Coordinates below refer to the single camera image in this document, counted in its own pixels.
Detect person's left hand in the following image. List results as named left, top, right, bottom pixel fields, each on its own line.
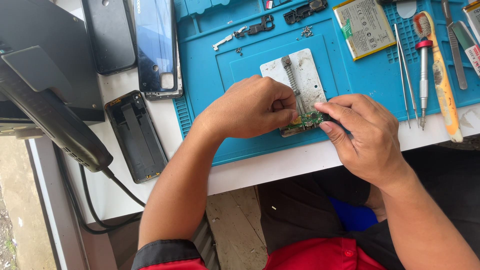
left=192, top=74, right=299, bottom=145

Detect person's right hand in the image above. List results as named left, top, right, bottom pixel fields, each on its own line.
left=314, top=93, right=410, bottom=190

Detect green phone circuit board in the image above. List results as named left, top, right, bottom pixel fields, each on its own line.
left=281, top=111, right=333, bottom=133

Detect blue silicone repair mat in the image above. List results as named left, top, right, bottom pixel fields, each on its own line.
left=173, top=0, right=480, bottom=167

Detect blue seat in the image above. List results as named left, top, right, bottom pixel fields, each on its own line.
left=328, top=196, right=379, bottom=233

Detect silver metal board holder plate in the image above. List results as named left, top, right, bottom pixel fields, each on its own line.
left=259, top=48, right=329, bottom=138

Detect person's black trousers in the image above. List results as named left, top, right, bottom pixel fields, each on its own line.
left=257, top=144, right=480, bottom=270

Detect silver tweezers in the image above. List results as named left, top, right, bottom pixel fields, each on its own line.
left=393, top=23, right=420, bottom=130

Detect silver screwdriver with red cap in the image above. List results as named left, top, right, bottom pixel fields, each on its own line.
left=415, top=39, right=434, bottom=131

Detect yellow toothbrush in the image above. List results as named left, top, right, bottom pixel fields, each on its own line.
left=412, top=11, right=464, bottom=143

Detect glossy blue phone back cover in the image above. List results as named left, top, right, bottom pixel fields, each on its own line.
left=133, top=0, right=179, bottom=94

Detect black plastic speaker module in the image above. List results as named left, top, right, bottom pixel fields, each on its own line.
left=283, top=0, right=328, bottom=25

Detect phone battery with white label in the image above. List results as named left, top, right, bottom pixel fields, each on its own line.
left=332, top=0, right=397, bottom=62

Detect person's red black shirt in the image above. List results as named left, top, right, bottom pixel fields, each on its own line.
left=131, top=237, right=391, bottom=270

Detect flat metal spudger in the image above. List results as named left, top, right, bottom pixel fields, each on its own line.
left=440, top=0, right=469, bottom=90

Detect white plastic pick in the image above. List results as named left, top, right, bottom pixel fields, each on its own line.
left=396, top=0, right=418, bottom=20

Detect grey tool with red label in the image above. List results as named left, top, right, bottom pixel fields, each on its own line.
left=451, top=20, right=480, bottom=78

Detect black phone case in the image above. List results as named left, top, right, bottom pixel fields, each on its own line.
left=80, top=0, right=138, bottom=76

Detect phone battery with yellow edge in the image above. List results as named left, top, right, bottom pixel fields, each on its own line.
left=461, top=0, right=480, bottom=43

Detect black rework station box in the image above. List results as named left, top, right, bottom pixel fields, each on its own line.
left=0, top=0, right=106, bottom=125

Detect phone with silver frame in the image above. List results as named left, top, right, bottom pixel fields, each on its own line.
left=144, top=41, right=184, bottom=101

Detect silver metal bracket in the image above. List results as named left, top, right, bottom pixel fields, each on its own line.
left=211, top=25, right=248, bottom=52

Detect black plastic camera bracket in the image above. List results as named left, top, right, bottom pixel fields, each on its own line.
left=234, top=14, right=275, bottom=38

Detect black phone middle frame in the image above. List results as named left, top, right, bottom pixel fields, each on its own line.
left=104, top=89, right=169, bottom=185

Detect black handle cable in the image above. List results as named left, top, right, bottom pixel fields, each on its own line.
left=100, top=166, right=147, bottom=208

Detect black hot air handle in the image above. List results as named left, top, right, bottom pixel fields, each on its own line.
left=0, top=45, right=114, bottom=173

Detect black power cable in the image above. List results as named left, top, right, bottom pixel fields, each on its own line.
left=52, top=142, right=144, bottom=236

